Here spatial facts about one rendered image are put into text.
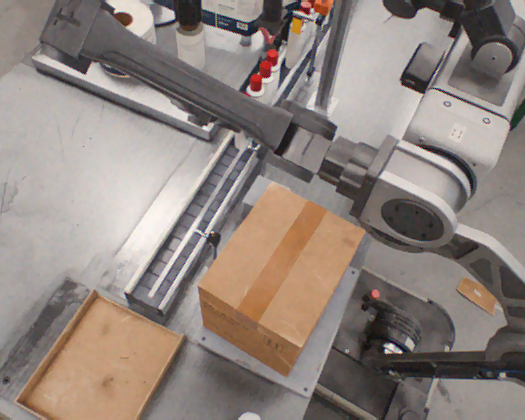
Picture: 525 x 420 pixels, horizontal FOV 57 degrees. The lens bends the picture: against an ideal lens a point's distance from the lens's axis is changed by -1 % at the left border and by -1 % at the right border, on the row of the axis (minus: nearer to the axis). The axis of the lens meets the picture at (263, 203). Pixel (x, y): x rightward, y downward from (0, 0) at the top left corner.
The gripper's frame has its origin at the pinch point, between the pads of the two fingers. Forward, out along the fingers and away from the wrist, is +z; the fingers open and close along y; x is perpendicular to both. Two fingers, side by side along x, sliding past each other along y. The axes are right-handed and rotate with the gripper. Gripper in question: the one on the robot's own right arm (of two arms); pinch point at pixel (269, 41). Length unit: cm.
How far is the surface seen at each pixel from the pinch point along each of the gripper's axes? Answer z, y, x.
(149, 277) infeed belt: 14, 79, 5
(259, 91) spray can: -3.2, 23.7, 7.9
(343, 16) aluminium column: -18.1, 1.1, 21.4
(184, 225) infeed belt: 14, 62, 5
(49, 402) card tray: 19, 114, 0
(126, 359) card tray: 19, 99, 10
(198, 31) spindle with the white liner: -4.9, 12.0, -18.1
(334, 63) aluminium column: -1.7, 1.0, 22.0
